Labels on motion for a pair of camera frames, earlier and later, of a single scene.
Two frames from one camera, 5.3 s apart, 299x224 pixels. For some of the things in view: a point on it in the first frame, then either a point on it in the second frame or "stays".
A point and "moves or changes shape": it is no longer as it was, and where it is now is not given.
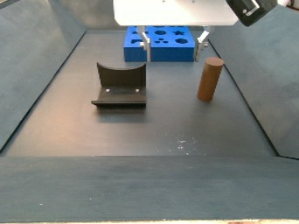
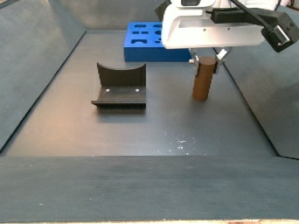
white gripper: [173, 12] to [189, 28]
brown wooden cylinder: [210, 78] moves or changes shape
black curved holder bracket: [122, 87] stays
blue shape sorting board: [171, 45] stays
